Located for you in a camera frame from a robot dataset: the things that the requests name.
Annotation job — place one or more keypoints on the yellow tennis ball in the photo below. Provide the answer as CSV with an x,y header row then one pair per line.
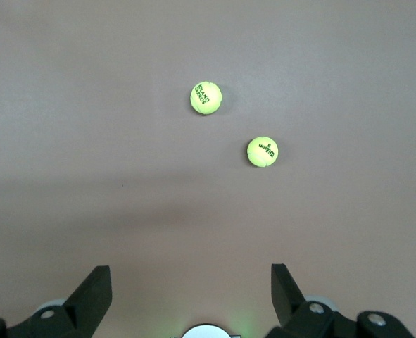
x,y
206,98
262,151

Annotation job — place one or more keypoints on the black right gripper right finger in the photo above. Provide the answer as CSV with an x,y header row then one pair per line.
x,y
288,303

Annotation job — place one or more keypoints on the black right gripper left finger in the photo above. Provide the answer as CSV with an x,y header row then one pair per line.
x,y
88,299

